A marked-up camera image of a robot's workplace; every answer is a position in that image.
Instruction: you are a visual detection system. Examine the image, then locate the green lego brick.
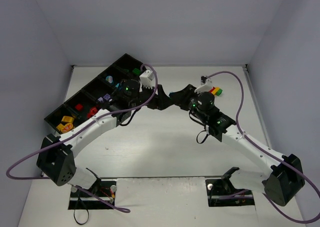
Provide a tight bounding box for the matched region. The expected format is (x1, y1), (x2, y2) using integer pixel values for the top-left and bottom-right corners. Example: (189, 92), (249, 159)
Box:
(132, 68), (141, 76)

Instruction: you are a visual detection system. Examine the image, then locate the lavender lego brick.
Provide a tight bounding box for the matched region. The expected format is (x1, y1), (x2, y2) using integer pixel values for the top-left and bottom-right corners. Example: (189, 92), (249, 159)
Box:
(103, 94), (111, 101)

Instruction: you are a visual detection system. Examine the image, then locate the red round lego piece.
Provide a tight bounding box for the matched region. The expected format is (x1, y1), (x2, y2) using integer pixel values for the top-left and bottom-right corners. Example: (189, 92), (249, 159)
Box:
(89, 107), (98, 116)

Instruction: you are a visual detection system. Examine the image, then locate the yellow lego brick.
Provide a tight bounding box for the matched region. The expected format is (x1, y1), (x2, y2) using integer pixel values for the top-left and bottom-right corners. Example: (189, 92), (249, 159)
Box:
(61, 115), (75, 125)

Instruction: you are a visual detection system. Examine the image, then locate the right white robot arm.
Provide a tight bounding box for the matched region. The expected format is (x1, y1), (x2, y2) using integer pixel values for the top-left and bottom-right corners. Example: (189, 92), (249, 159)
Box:
(169, 84), (305, 207)

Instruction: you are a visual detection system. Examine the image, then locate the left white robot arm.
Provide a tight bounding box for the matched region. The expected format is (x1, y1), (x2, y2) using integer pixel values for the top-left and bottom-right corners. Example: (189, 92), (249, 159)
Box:
(36, 79), (173, 190)

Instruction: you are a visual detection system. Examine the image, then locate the red yellow green lego stack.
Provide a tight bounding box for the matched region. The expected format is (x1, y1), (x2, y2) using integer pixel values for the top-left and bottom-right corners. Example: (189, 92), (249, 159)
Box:
(209, 87), (223, 97)

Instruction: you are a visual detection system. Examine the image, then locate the black sectioned sorting tray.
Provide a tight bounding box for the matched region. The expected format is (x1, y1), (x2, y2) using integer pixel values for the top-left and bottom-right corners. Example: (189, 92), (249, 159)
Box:
(44, 53), (143, 133)

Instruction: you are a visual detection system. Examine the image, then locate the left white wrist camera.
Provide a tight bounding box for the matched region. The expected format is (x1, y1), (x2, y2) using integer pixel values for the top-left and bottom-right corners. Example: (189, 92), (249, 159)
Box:
(139, 70), (155, 90)

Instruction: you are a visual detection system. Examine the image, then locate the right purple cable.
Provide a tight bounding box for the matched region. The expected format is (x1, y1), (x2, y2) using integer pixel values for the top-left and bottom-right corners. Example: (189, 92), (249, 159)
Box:
(204, 70), (320, 225)

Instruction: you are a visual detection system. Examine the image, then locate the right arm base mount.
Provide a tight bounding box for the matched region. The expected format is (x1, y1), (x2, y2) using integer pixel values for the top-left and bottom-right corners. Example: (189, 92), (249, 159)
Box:
(205, 178), (255, 208)

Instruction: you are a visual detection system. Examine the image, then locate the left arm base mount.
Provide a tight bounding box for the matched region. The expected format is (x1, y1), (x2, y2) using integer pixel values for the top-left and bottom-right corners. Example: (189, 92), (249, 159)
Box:
(67, 178), (118, 211)

